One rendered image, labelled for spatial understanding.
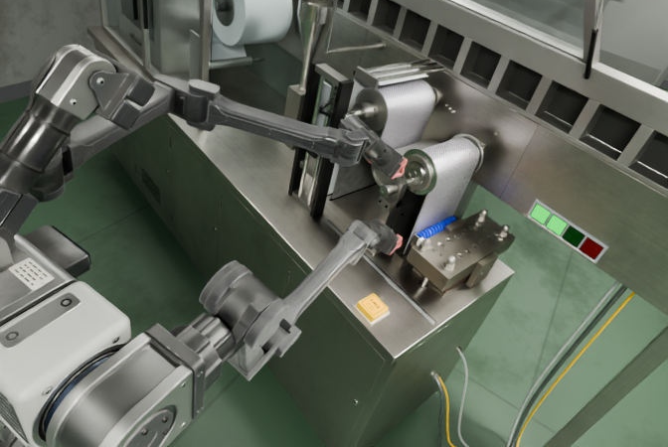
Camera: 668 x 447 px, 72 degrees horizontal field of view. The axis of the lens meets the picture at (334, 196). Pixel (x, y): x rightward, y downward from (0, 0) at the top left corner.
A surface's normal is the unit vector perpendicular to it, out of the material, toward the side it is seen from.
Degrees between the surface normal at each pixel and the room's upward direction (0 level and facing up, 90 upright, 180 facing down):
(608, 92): 90
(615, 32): 90
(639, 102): 90
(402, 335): 0
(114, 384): 0
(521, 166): 90
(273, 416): 0
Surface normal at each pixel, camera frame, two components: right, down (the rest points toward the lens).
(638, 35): -0.53, 0.43
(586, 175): -0.75, 0.27
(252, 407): 0.19, -0.78
